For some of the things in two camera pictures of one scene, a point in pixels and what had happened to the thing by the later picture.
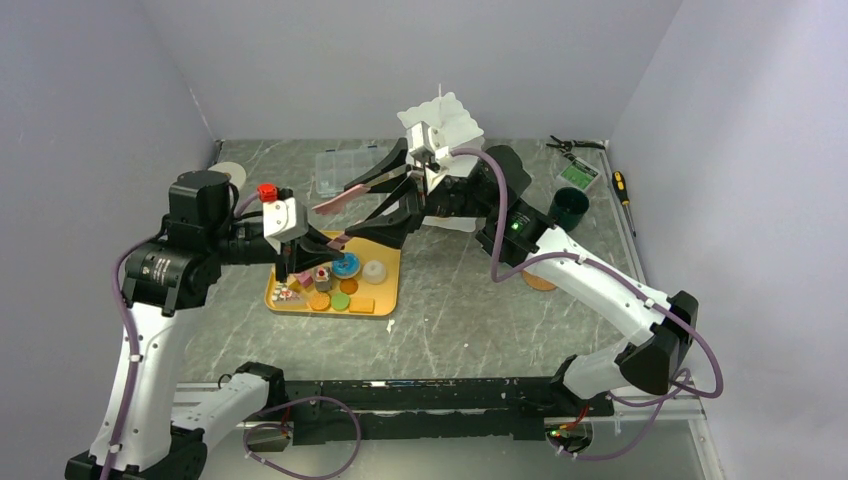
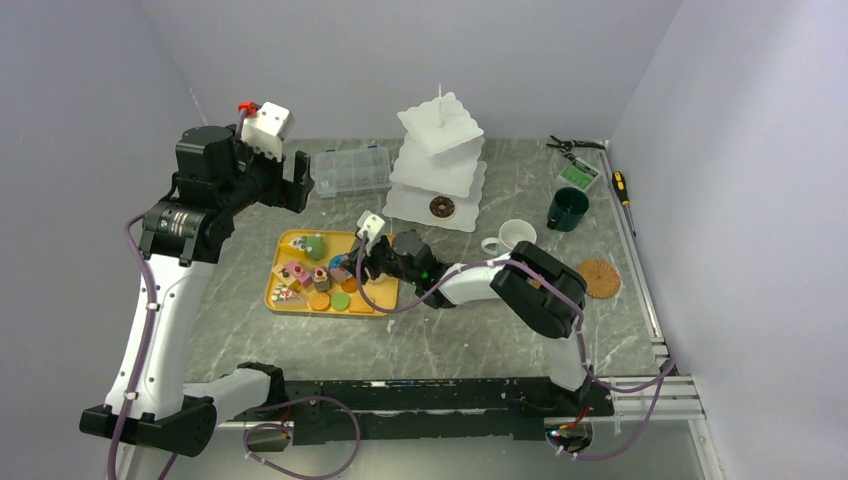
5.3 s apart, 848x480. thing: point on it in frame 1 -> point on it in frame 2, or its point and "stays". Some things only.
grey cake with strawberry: x=322 y=280 stays
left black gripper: x=313 y=246 -> x=285 y=193
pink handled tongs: x=337 y=242 -> x=339 y=274
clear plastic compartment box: x=337 y=168 stays
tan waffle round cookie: x=319 y=301 stays
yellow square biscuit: x=361 y=305 stays
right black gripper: x=391 y=227 -> x=370 y=254
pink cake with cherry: x=305 y=279 stays
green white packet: x=579 y=174 stays
